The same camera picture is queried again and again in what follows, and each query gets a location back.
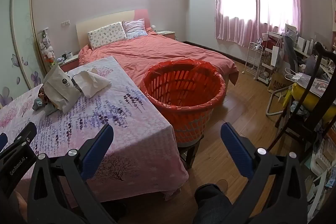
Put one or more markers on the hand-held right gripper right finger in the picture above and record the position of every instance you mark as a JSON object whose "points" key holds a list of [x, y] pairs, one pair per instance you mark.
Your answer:
{"points": [[236, 150]]}

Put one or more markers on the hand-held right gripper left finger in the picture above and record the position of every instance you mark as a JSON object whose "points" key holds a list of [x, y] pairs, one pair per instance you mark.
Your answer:
{"points": [[97, 150]]}

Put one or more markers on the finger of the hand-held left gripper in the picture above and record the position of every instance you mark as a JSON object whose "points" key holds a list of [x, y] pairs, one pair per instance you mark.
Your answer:
{"points": [[2, 141], [25, 133]]}

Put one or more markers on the pale green white cloth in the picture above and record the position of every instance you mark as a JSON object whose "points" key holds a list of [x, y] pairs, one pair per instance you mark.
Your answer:
{"points": [[37, 103]]}

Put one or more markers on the grey green towel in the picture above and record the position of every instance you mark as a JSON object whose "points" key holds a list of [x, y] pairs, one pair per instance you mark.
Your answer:
{"points": [[52, 109]]}

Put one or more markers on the brown item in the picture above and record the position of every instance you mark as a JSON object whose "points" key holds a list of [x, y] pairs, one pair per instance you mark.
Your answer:
{"points": [[43, 94]]}

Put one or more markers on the orange plastic laundry basket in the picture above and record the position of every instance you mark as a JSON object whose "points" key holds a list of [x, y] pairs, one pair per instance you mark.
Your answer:
{"points": [[189, 121]]}

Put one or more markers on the white paper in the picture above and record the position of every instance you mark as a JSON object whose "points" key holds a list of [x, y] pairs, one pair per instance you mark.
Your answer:
{"points": [[92, 82]]}

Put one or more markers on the dark mesh cloth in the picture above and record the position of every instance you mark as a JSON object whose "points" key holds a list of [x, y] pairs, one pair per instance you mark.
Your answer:
{"points": [[76, 85]]}

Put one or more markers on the floral pink tablecloth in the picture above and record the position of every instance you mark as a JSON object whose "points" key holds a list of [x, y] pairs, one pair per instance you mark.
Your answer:
{"points": [[110, 119]]}

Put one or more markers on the dark wooden stool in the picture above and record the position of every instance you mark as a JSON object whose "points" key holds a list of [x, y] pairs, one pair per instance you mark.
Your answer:
{"points": [[190, 151]]}

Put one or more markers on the person's leg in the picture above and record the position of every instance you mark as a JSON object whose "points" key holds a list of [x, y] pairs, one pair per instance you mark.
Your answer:
{"points": [[212, 205]]}

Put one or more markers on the brown cardboard box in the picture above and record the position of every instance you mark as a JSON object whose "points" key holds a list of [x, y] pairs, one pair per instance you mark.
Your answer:
{"points": [[278, 82]]}

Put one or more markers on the pink white nightstand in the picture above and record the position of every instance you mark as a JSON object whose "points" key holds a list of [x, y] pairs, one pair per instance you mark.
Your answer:
{"points": [[68, 62], [166, 34]]}

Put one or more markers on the clear tube of plush toys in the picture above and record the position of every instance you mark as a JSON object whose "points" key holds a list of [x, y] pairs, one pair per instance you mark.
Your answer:
{"points": [[47, 48]]}

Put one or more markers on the white shelf cart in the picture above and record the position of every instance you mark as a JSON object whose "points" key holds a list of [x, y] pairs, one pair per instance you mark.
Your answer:
{"points": [[266, 66]]}

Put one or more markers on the mug on nightstand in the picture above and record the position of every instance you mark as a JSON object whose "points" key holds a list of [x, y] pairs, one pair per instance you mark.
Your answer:
{"points": [[69, 55]]}

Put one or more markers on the dark wooden chair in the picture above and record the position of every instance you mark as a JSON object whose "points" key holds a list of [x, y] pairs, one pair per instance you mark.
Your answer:
{"points": [[309, 98]]}

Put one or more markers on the flower print sliding wardrobe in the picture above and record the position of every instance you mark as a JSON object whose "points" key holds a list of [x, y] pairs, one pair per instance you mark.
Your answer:
{"points": [[18, 43]]}

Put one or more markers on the yellow bag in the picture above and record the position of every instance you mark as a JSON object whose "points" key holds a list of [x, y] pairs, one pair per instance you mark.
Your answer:
{"points": [[317, 103]]}

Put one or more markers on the white paper shopping bag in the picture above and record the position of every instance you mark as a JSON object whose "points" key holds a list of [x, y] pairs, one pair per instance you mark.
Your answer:
{"points": [[276, 56]]}

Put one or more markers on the grey hanging cloth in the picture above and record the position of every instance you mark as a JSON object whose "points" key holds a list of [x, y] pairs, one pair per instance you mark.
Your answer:
{"points": [[290, 53]]}

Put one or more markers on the bed with coral duvet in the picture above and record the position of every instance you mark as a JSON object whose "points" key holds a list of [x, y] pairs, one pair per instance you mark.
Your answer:
{"points": [[162, 56]]}

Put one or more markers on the white floral pillow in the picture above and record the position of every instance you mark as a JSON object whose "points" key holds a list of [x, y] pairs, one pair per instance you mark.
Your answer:
{"points": [[106, 35]]}

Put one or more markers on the cluttered desk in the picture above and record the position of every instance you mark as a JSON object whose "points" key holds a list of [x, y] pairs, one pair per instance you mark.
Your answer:
{"points": [[307, 53]]}

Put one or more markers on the pink striped pillow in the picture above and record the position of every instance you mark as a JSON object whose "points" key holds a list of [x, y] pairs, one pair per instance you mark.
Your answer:
{"points": [[135, 28]]}

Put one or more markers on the cream pink headboard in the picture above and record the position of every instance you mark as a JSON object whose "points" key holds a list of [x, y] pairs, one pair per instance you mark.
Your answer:
{"points": [[105, 20]]}

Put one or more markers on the white wall socket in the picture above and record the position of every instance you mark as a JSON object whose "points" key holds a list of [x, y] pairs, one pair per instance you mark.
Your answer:
{"points": [[66, 23]]}

